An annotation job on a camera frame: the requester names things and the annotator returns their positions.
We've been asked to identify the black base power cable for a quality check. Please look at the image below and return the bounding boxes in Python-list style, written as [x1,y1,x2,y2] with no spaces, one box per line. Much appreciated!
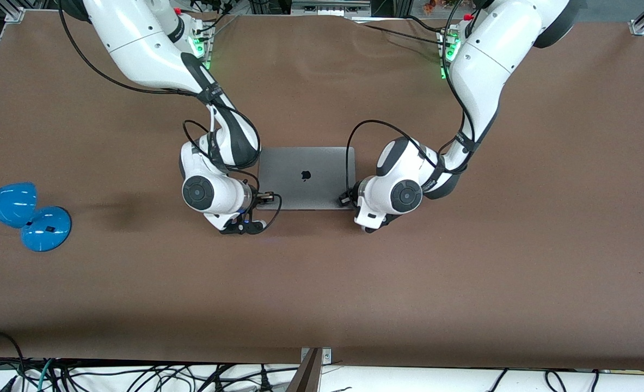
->
[191,0,241,36]

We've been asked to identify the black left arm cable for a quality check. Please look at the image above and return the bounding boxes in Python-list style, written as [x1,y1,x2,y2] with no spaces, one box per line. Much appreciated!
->
[345,0,477,192]

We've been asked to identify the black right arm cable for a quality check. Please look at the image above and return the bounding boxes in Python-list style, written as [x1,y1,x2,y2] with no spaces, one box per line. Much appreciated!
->
[58,0,283,228]

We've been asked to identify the orange background clutter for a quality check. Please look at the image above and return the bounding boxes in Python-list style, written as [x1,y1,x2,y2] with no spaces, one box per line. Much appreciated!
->
[422,0,464,14]

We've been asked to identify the dark metal camera pole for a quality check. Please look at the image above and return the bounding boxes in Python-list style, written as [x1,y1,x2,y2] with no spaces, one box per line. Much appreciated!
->
[285,348,323,392]

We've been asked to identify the blue desk lamp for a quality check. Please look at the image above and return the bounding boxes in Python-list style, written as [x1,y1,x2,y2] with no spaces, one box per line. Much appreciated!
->
[0,182,73,253]

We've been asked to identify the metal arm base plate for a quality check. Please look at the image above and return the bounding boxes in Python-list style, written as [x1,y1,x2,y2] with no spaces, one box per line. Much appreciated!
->
[190,22,213,70]
[436,27,462,80]

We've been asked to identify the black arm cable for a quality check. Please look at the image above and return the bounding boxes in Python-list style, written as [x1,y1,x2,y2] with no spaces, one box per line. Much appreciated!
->
[345,0,477,192]
[58,0,283,228]

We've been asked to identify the small metal table bracket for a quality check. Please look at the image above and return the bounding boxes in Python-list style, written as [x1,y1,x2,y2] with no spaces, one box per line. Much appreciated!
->
[300,347,333,364]

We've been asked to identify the long black table cable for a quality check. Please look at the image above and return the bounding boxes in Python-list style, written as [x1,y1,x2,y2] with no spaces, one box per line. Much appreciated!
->
[354,21,445,44]

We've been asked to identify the grey metal socket box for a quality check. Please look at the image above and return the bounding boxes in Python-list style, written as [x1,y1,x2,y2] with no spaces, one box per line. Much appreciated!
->
[291,0,372,17]

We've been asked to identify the tangled black floor cables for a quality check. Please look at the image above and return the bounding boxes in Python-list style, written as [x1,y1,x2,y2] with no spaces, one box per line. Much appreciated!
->
[55,362,300,392]

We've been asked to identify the teal floor cable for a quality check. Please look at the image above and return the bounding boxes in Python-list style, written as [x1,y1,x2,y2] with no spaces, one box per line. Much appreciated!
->
[38,358,56,392]

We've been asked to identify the brown table cover cloth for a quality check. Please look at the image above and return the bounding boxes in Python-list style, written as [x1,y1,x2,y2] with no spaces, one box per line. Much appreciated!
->
[0,11,644,371]

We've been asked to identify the grey aluminium laptop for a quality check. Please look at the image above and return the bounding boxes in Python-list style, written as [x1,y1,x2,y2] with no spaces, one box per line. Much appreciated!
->
[256,146,357,212]

